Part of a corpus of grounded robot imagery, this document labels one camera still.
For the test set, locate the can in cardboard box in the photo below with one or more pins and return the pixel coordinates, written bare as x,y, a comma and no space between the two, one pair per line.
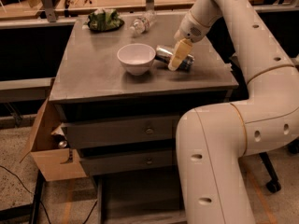
62,144

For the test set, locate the cardboard box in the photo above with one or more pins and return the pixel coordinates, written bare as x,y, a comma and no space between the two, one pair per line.
42,145

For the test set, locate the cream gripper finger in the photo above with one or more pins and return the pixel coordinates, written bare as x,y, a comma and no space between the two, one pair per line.
182,48

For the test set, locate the white bowl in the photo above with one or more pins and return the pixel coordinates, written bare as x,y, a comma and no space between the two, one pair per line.
137,58

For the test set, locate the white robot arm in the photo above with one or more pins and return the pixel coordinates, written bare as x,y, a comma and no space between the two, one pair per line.
210,139

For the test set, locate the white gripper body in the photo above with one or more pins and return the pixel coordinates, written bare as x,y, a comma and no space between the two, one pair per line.
191,28

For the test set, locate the black office chair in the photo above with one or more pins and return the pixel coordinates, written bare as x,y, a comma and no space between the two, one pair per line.
271,174

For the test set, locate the redbull can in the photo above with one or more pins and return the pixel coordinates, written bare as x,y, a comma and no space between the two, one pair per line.
164,54

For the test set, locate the grey drawer cabinet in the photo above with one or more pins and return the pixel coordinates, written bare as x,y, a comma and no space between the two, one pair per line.
123,126

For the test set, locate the clear plastic water bottle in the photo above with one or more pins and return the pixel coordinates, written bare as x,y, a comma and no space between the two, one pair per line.
143,23

